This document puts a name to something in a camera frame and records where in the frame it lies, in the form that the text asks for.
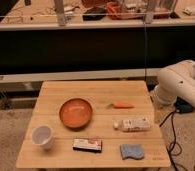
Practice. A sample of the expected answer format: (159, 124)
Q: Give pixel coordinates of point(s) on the orange ceramic bowl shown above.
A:
(75, 113)

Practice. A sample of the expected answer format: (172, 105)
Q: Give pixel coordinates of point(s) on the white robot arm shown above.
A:
(177, 80)

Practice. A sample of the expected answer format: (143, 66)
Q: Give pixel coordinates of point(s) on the orange toy carrot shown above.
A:
(120, 105)

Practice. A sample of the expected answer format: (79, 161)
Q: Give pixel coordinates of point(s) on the wooden table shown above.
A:
(99, 94)

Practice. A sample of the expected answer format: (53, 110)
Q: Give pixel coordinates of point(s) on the black and white box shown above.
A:
(90, 145)

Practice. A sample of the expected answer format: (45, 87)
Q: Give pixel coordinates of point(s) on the white paper cup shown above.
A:
(42, 136)

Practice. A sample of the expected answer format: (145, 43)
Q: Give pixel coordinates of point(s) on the blue sponge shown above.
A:
(131, 151)

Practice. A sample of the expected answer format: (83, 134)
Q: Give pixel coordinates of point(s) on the long workbench with clutter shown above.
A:
(95, 14)

